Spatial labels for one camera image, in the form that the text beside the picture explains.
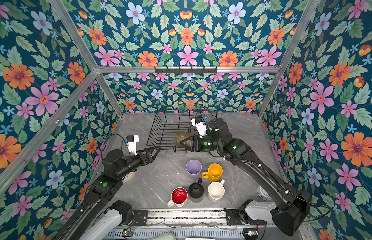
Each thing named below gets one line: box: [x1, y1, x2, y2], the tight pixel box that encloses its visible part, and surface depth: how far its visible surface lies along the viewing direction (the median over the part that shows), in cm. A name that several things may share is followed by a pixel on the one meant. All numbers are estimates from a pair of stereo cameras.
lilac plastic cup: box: [185, 159, 202, 180], surface depth 82 cm
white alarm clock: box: [255, 185, 272, 202], surface depth 80 cm
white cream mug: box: [207, 179, 226, 203], surface depth 76 cm
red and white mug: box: [167, 186, 188, 208], surface depth 76 cm
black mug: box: [188, 178, 204, 199], surface depth 82 cm
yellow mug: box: [201, 163, 224, 182], surface depth 84 cm
